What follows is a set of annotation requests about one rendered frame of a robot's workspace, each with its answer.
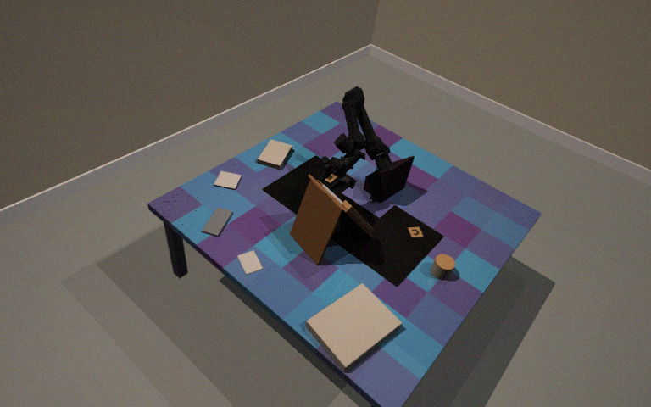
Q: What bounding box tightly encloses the grey cylinder with orange top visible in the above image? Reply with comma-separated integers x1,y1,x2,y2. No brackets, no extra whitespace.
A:
431,254,455,280

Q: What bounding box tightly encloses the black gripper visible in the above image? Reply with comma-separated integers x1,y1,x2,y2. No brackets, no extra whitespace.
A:
320,156,355,190

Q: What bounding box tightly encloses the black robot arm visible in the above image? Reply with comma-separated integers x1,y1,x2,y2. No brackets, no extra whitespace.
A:
329,86,395,173

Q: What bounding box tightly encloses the grey flat rectangular tile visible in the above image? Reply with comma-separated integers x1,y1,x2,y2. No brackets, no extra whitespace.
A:
202,207,233,236

